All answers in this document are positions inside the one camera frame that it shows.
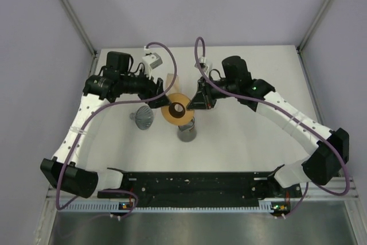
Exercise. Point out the orange coffee filter box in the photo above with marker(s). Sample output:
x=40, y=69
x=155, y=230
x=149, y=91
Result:
x=172, y=85

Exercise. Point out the left aluminium frame post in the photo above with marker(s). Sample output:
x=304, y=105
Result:
x=76, y=23

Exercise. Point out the ribbed grey glass dripper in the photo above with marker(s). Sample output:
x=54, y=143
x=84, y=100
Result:
x=143, y=117

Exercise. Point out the aluminium frame post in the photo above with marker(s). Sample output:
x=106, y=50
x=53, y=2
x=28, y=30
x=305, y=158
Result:
x=319, y=16
x=76, y=23

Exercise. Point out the wooden dripper ring stand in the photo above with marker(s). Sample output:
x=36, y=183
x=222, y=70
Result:
x=176, y=112

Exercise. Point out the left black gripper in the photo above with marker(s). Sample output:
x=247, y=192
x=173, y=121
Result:
x=150, y=88

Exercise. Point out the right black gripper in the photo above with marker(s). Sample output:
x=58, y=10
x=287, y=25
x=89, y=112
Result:
x=203, y=99

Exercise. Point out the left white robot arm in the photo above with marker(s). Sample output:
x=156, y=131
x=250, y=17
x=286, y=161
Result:
x=66, y=171

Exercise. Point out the right aluminium frame post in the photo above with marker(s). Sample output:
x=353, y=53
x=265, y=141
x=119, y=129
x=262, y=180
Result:
x=319, y=16

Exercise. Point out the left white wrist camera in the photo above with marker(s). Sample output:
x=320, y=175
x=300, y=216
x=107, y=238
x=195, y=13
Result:
x=151, y=60

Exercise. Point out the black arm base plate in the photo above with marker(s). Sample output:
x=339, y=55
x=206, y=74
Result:
x=199, y=189

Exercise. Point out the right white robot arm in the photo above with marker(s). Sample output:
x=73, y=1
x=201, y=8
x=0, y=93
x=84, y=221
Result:
x=327, y=150

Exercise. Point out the grey glass carafe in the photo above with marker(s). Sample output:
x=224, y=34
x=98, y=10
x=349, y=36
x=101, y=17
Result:
x=187, y=132

